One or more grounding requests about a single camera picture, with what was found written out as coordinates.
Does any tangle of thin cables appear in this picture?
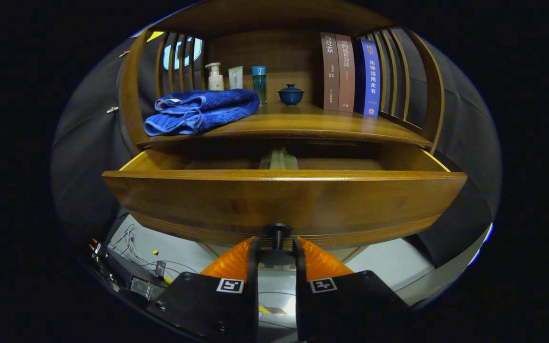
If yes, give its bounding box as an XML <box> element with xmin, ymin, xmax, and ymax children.
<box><xmin>108</xmin><ymin>224</ymin><xmax>199</xmax><ymax>282</ymax></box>

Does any blue book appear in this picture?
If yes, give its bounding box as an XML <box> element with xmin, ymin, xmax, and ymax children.
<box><xmin>355</xmin><ymin>38</ymin><xmax>381</xmax><ymax>118</ymax></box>

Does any black equipment box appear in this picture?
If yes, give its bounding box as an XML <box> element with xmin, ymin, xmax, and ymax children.
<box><xmin>91</xmin><ymin>238</ymin><xmax>169</xmax><ymax>303</ymax></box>

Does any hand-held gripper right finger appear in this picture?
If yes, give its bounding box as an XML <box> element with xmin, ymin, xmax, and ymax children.
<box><xmin>293</xmin><ymin>236</ymin><xmax>411</xmax><ymax>343</ymax></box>

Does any dark brown book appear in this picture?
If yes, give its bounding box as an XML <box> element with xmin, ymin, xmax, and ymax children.
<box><xmin>320</xmin><ymin>32</ymin><xmax>340</xmax><ymax>111</ymax></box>

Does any reddish brown book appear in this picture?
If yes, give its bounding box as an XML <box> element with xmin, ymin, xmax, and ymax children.
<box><xmin>335</xmin><ymin>34</ymin><xmax>356</xmax><ymax>113</ymax></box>

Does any teal capped bottle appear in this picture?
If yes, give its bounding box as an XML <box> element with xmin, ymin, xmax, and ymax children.
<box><xmin>252</xmin><ymin>66</ymin><xmax>267</xmax><ymax>106</ymax></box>

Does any dark blue lidded cup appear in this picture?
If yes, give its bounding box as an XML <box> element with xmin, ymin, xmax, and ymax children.
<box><xmin>277</xmin><ymin>84</ymin><xmax>305</xmax><ymax>106</ymax></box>

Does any wooden countertop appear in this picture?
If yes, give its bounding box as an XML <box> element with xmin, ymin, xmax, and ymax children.
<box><xmin>137</xmin><ymin>100</ymin><xmax>432</xmax><ymax>149</ymax></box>

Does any pale green translucent pitcher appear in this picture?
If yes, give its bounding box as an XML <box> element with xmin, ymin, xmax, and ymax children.
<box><xmin>259</xmin><ymin>147</ymin><xmax>299</xmax><ymax>170</ymax></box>

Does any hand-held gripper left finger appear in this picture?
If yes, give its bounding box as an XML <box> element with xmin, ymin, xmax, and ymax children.
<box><xmin>147</xmin><ymin>236</ymin><xmax>262</xmax><ymax>343</ymax></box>

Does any brown wooden drawer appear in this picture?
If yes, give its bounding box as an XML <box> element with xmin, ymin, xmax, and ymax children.
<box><xmin>102</xmin><ymin>142</ymin><xmax>468</xmax><ymax>267</ymax></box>

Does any brown wooden cabinet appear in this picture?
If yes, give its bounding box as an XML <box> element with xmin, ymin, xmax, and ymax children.
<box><xmin>120</xmin><ymin>0</ymin><xmax>447</xmax><ymax>267</ymax></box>

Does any blue folded towel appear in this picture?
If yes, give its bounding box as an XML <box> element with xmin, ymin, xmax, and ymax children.
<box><xmin>144</xmin><ymin>89</ymin><xmax>261</xmax><ymax>137</ymax></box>

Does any white green tube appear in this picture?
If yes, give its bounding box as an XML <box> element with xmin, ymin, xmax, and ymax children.
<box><xmin>228</xmin><ymin>66</ymin><xmax>244</xmax><ymax>90</ymax></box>

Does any white pump bottle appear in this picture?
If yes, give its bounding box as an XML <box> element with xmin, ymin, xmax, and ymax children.
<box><xmin>205</xmin><ymin>62</ymin><xmax>225</xmax><ymax>91</ymax></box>

